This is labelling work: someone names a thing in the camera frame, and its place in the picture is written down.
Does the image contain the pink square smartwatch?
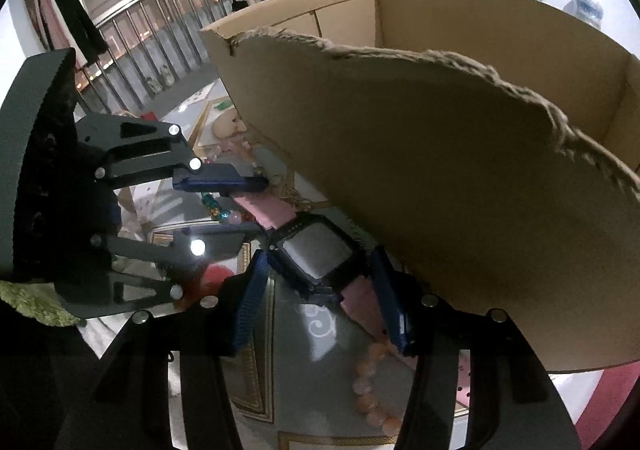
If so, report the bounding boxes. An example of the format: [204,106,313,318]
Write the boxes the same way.
[233,193,409,350]

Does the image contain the green fuzzy sleeve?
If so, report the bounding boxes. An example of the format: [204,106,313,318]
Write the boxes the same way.
[0,281,80,328]

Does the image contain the metal balcony railing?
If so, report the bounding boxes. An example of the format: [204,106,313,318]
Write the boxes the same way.
[22,0,292,116]

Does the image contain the hanging clothes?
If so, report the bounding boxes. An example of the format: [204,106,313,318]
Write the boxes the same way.
[34,0,108,71]

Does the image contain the brown cardboard box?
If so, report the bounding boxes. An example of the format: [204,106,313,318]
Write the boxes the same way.
[201,0,639,372]

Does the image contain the blue water jug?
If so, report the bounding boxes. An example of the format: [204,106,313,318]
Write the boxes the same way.
[563,0,603,30]

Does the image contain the pink bead bracelet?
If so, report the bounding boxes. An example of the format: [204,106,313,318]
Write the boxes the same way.
[350,342,404,436]

